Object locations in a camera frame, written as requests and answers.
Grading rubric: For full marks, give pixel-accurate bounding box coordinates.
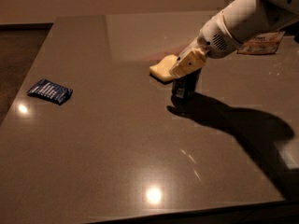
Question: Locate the dark blue pepsi can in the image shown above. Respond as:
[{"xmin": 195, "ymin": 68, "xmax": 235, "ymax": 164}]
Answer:
[{"xmin": 172, "ymin": 70, "xmax": 201, "ymax": 99}]

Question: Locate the blue snack packet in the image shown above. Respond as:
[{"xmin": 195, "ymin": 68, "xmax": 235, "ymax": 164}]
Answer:
[{"xmin": 27, "ymin": 78, "xmax": 73, "ymax": 105}]

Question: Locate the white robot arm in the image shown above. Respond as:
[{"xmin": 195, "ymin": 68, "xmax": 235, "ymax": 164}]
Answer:
[{"xmin": 170, "ymin": 0, "xmax": 299, "ymax": 78}]

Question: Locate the orange white paper card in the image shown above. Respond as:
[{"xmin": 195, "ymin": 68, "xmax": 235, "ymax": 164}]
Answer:
[{"xmin": 237, "ymin": 32, "xmax": 284, "ymax": 55}]

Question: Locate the yellow sponge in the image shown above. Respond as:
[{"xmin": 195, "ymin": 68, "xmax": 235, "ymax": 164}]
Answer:
[{"xmin": 149, "ymin": 54, "xmax": 178, "ymax": 82}]

